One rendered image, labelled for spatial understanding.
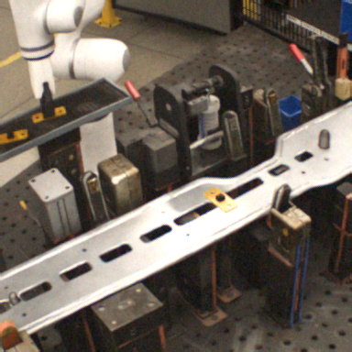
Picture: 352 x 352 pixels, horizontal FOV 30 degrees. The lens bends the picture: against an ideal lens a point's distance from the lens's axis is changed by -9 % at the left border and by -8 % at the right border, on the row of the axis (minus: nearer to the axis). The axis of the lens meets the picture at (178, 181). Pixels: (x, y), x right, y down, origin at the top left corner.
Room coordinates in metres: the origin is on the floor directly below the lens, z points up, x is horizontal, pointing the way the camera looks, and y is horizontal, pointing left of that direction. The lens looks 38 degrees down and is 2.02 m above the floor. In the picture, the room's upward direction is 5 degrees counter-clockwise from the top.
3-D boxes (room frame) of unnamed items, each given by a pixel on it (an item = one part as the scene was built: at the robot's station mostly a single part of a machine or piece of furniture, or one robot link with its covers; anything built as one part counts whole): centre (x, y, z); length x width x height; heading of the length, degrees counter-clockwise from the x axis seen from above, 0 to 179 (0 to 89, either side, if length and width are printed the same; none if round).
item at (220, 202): (1.22, -0.09, 1.01); 0.08 x 0.04 x 0.01; 32
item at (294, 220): (1.10, -0.23, 0.87); 0.12 x 0.09 x 0.35; 32
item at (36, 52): (1.39, 0.30, 1.35); 0.09 x 0.08 x 0.03; 17
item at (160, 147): (1.37, 0.04, 0.89); 0.13 x 0.11 x 0.38; 32
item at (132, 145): (1.35, 0.11, 0.90); 0.05 x 0.05 x 0.40; 32
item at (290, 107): (1.92, -0.39, 0.74); 0.11 x 0.10 x 0.09; 122
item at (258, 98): (1.54, -0.23, 0.88); 0.11 x 0.09 x 0.37; 32
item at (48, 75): (1.39, 0.30, 1.29); 0.10 x 0.07 x 0.11; 17
